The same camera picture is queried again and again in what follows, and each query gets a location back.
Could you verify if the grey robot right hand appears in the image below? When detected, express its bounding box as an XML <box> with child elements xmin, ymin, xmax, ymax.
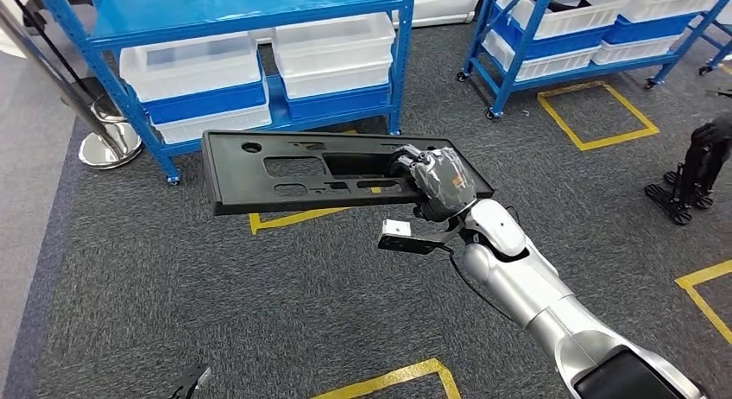
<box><xmin>388</xmin><ymin>143</ymin><xmax>478</xmax><ymax>223</ymax></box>

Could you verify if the black plastic panel part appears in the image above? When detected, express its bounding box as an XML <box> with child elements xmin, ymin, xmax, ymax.
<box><xmin>201</xmin><ymin>130</ymin><xmax>495</xmax><ymax>218</ymax></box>

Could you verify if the blue metal shelf rack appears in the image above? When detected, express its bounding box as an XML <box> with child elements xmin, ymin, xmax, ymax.
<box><xmin>31</xmin><ymin>0</ymin><xmax>418</xmax><ymax>186</ymax></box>
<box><xmin>456</xmin><ymin>0</ymin><xmax>732</xmax><ymax>123</ymax></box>

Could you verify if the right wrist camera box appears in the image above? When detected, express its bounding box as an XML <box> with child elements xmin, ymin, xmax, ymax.
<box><xmin>377</xmin><ymin>218</ymin><xmax>464</xmax><ymax>257</ymax></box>

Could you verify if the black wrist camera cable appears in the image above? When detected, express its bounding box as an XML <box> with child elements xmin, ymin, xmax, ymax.
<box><xmin>447</xmin><ymin>250</ymin><xmax>519</xmax><ymax>323</ymax></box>

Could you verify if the chrome stanchion post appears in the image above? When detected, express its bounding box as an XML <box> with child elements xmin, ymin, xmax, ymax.
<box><xmin>0</xmin><ymin>0</ymin><xmax>144</xmax><ymax>170</ymax></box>

